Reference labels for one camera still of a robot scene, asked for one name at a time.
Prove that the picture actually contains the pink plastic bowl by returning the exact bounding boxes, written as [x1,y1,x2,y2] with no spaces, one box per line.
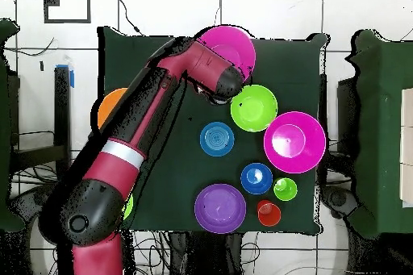
[196,25,257,83]
[263,110,327,174]

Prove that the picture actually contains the light blue plastic bowl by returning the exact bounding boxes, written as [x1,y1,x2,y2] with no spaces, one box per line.
[199,121,236,157]

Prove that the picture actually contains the green plastic bowl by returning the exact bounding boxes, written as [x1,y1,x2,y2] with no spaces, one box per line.
[230,84,279,133]
[122,194,135,221]

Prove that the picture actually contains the dark blue plastic bowl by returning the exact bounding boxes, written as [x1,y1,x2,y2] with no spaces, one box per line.
[240,162,274,196]

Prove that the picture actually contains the purple plastic bowl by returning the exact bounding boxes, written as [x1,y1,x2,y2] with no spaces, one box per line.
[194,183,247,235]

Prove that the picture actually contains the green plastic cup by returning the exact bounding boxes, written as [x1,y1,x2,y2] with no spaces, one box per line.
[273,177,298,202]

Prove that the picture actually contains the orange plastic cup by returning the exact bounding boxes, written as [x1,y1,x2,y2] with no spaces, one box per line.
[257,199,282,227]

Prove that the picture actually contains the orange plastic bowl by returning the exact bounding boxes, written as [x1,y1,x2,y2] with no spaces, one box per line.
[97,87,128,129]

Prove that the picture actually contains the dark green table cloth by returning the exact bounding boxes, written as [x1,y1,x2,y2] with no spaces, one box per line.
[97,25,331,235]

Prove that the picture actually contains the green cloth side table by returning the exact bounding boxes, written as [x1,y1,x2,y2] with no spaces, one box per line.
[0,18,25,232]
[344,28,413,240]

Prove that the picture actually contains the beige boxes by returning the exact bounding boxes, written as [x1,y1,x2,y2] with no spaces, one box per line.
[399,87,413,208]

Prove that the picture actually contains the black floor cable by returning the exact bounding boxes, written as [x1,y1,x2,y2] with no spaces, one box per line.
[112,0,144,35]

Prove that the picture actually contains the black upright post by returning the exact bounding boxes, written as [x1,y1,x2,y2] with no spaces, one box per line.
[53,65,73,176]

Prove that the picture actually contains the black pedestal leg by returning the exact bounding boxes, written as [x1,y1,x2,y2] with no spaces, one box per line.
[7,184,63,275]
[320,185,361,221]

